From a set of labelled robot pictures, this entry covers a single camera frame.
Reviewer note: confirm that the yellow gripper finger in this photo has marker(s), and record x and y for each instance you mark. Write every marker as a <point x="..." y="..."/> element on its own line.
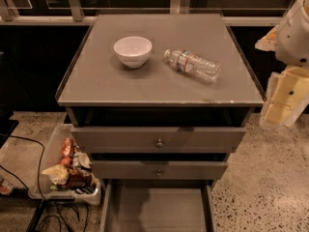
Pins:
<point x="268" y="41"/>
<point x="287" y="97"/>

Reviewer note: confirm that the clear plastic water bottle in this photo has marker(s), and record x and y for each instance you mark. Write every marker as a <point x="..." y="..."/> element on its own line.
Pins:
<point x="192" y="65"/>

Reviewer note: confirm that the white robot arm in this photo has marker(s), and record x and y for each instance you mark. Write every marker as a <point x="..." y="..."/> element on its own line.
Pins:
<point x="292" y="39"/>

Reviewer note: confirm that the grey drawer cabinet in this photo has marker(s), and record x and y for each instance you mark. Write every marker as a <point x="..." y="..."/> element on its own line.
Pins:
<point x="98" y="90"/>

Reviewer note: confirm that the brass top drawer knob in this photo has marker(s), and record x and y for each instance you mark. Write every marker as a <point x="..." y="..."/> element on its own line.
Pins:
<point x="159" y="143"/>

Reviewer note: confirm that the bottom grey open drawer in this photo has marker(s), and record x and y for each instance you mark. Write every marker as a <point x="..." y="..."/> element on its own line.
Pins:
<point x="157" y="206"/>

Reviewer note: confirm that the middle grey drawer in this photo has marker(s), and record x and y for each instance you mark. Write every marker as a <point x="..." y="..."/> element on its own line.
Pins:
<point x="173" y="170"/>

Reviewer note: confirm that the top grey drawer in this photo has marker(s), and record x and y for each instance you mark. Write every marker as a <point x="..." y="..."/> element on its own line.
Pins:
<point x="176" y="140"/>

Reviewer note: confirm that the white ceramic bowl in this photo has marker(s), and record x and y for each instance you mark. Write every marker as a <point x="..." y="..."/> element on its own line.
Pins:
<point x="133" y="51"/>

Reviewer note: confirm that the metal window railing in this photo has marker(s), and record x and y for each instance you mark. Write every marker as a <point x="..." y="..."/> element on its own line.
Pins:
<point x="66" y="12"/>

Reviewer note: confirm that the brown snack packet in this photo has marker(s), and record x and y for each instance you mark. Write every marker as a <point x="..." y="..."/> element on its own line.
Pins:
<point x="79" y="178"/>

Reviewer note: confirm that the red snack can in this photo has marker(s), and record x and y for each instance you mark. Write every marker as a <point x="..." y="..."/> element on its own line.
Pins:
<point x="67" y="148"/>

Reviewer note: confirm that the yellow snack bag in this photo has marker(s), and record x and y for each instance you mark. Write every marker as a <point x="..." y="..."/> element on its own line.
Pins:
<point x="58" y="174"/>

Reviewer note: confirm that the clear plastic storage bin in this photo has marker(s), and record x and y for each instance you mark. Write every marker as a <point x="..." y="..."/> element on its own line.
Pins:
<point x="52" y="156"/>

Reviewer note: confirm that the red white floor object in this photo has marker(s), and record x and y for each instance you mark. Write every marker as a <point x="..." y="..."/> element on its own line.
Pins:
<point x="6" y="188"/>

